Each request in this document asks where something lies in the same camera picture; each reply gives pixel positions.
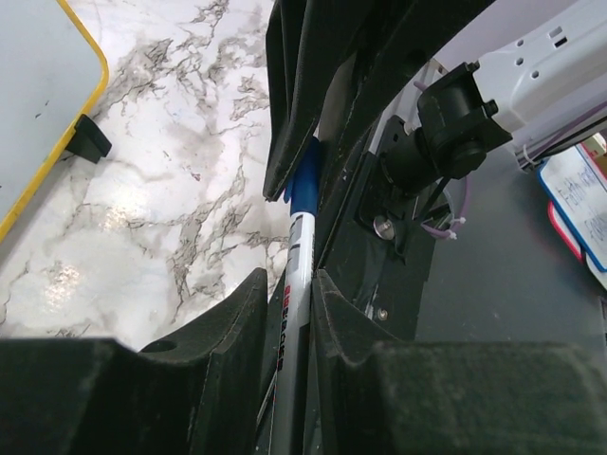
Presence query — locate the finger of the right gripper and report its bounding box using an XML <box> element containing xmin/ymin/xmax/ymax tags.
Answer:
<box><xmin>263</xmin><ymin>1</ymin><xmax>413</xmax><ymax>201</ymax></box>
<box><xmin>316</xmin><ymin>1</ymin><xmax>503</xmax><ymax>248</ymax></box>

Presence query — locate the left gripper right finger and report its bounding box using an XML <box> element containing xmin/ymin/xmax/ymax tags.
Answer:
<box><xmin>312</xmin><ymin>271</ymin><xmax>606</xmax><ymax>454</ymax></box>

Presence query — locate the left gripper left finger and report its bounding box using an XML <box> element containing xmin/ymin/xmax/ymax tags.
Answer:
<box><xmin>1</xmin><ymin>268</ymin><xmax>267</xmax><ymax>454</ymax></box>

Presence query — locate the white marker pen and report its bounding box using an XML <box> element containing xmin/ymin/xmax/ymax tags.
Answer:
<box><xmin>252</xmin><ymin>212</ymin><xmax>315</xmax><ymax>454</ymax></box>

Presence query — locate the blue marker cap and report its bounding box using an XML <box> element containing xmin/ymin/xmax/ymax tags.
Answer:
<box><xmin>284</xmin><ymin>136</ymin><xmax>322</xmax><ymax>216</ymax></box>

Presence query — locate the yellow framed whiteboard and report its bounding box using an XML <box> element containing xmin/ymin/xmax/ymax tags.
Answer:
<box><xmin>1</xmin><ymin>1</ymin><xmax>109</xmax><ymax>235</ymax></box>

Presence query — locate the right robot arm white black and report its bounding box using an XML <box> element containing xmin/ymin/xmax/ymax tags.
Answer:
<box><xmin>263</xmin><ymin>1</ymin><xmax>606</xmax><ymax>201</ymax></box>

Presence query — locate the red framed small whiteboard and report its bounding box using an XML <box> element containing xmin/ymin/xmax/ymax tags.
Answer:
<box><xmin>547</xmin><ymin>202</ymin><xmax>606</xmax><ymax>289</ymax></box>

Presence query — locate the blue framed small whiteboard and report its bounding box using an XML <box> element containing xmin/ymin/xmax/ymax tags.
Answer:
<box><xmin>538</xmin><ymin>145</ymin><xmax>606</xmax><ymax>272</ymax></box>

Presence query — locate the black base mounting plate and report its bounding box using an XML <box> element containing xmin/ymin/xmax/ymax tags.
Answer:
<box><xmin>314</xmin><ymin>116</ymin><xmax>436</xmax><ymax>340</ymax></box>

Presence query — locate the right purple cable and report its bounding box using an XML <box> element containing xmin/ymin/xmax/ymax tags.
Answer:
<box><xmin>412</xmin><ymin>80</ymin><xmax>607</xmax><ymax>243</ymax></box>

